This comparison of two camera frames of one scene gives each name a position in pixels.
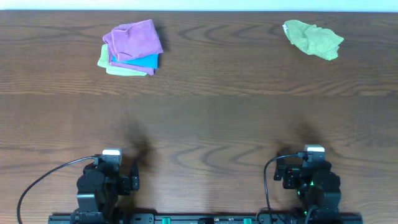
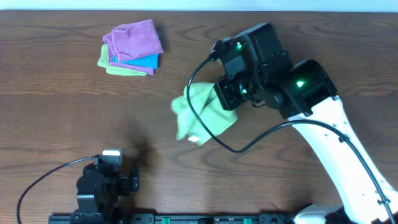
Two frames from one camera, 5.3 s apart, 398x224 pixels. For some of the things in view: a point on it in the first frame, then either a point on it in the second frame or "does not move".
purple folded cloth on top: x=136 y=40 does not move
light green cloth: x=313 y=40 → x=204 y=101
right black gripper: x=291 y=170 → x=222 y=87
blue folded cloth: x=151 y=61 does not move
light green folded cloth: x=104 y=61 does not move
